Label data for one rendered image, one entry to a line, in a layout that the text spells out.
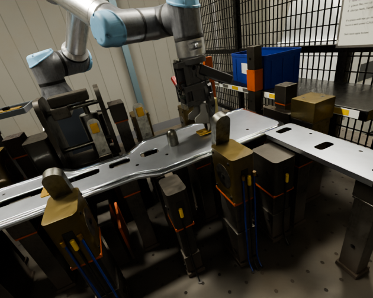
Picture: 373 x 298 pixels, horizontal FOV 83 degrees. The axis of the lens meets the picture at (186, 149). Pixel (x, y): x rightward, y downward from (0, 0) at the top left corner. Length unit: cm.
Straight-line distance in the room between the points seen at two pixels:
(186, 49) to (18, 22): 290
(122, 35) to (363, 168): 57
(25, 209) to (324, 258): 75
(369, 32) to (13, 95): 334
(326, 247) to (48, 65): 124
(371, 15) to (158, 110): 292
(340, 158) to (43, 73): 114
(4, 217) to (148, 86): 293
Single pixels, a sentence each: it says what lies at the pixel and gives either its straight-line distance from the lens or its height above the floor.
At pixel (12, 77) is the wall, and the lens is 340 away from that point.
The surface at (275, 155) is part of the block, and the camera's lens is 57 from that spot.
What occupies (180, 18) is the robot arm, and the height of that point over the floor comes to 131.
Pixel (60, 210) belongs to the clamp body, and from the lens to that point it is 45.
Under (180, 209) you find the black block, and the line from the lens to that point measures 48.
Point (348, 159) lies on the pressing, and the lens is 55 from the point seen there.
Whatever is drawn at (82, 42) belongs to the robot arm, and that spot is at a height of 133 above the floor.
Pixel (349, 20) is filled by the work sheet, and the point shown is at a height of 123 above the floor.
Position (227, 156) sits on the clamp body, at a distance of 45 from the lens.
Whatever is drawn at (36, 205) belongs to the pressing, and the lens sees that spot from 60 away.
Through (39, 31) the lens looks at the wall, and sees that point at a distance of 331.
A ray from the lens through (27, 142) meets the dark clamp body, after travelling 79.
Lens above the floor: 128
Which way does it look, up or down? 28 degrees down
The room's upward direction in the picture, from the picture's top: 11 degrees counter-clockwise
